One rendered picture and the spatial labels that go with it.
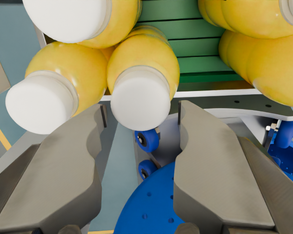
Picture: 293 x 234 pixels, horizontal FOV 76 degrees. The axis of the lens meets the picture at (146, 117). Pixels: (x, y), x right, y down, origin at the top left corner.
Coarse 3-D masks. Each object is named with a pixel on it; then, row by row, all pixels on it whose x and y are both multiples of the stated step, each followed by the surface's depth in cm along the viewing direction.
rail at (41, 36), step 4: (36, 28) 19; (36, 32) 19; (40, 32) 19; (40, 36) 20; (44, 36) 20; (48, 36) 20; (40, 40) 20; (44, 40) 20; (48, 40) 20; (52, 40) 21; (56, 40) 22; (40, 44) 20; (44, 44) 20
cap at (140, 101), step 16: (128, 80) 11; (144, 80) 11; (160, 80) 12; (112, 96) 12; (128, 96) 12; (144, 96) 12; (160, 96) 12; (128, 112) 12; (144, 112) 12; (160, 112) 12; (128, 128) 13; (144, 128) 13
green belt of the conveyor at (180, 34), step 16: (144, 0) 25; (160, 0) 25; (176, 0) 25; (192, 0) 25; (144, 16) 26; (160, 16) 26; (176, 16) 26; (192, 16) 26; (176, 32) 27; (192, 32) 27; (208, 32) 26; (176, 48) 28; (192, 48) 28; (208, 48) 28; (192, 64) 29; (208, 64) 29; (224, 64) 29; (192, 80) 30; (208, 80) 30; (224, 80) 31
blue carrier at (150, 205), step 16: (160, 176) 27; (288, 176) 26; (144, 192) 25; (160, 192) 25; (128, 208) 23; (144, 208) 23; (160, 208) 23; (128, 224) 22; (144, 224) 22; (160, 224) 21; (176, 224) 21
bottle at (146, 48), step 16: (144, 32) 18; (160, 32) 22; (128, 48) 14; (144, 48) 14; (160, 48) 15; (112, 64) 15; (128, 64) 13; (144, 64) 13; (160, 64) 14; (176, 64) 15; (112, 80) 14; (176, 80) 15
